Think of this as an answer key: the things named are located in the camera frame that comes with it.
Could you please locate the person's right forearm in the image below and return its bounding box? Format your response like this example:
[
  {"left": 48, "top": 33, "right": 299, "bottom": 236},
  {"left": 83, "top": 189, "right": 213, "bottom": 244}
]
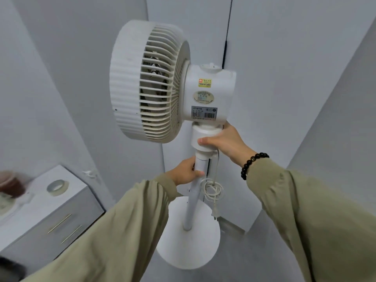
[{"left": 246, "top": 157, "right": 376, "bottom": 282}]

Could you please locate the white fan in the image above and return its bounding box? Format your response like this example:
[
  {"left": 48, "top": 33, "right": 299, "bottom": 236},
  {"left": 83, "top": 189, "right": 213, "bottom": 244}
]
[{"left": 109, "top": 20, "right": 237, "bottom": 270}]

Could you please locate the person's left hand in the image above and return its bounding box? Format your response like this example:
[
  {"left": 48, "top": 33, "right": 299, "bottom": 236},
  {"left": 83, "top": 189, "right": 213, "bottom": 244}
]
[{"left": 165, "top": 156, "right": 206, "bottom": 187}]

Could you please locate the person's left forearm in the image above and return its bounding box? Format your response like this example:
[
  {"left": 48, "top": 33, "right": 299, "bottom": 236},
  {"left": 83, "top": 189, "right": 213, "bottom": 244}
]
[{"left": 20, "top": 172, "right": 180, "bottom": 282}]

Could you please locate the white power cable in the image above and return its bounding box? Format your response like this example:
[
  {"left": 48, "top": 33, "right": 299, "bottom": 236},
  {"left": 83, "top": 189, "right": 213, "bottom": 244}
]
[{"left": 201, "top": 148, "right": 224, "bottom": 221}]

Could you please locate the white nightstand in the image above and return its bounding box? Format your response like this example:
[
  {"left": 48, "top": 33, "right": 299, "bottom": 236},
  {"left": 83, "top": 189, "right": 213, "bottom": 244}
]
[{"left": 0, "top": 164, "right": 106, "bottom": 268}]

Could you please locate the tape roll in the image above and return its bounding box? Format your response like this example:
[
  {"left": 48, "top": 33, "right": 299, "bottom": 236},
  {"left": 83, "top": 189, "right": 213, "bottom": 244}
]
[{"left": 46, "top": 179, "right": 70, "bottom": 197}]

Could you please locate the black bead bracelet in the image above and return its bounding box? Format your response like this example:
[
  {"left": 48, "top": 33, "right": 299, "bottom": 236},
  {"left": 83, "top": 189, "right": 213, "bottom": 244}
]
[{"left": 240, "top": 152, "right": 270, "bottom": 181}]

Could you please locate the cup of brown drink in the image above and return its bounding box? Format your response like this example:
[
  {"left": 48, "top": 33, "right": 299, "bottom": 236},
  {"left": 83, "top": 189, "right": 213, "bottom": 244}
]
[{"left": 0, "top": 170, "right": 29, "bottom": 199}]

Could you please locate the person's right hand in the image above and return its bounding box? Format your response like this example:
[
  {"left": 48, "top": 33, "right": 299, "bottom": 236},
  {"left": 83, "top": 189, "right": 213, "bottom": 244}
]
[{"left": 197, "top": 121, "right": 258, "bottom": 168}]

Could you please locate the gold drawer handle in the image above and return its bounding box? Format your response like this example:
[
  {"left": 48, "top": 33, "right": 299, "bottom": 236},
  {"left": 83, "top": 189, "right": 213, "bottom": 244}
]
[
  {"left": 61, "top": 224, "right": 83, "bottom": 244},
  {"left": 47, "top": 213, "right": 72, "bottom": 234}
]

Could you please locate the white wardrobe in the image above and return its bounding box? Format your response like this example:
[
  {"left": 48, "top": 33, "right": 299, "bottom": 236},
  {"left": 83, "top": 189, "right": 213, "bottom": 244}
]
[{"left": 146, "top": 0, "right": 376, "bottom": 232}]

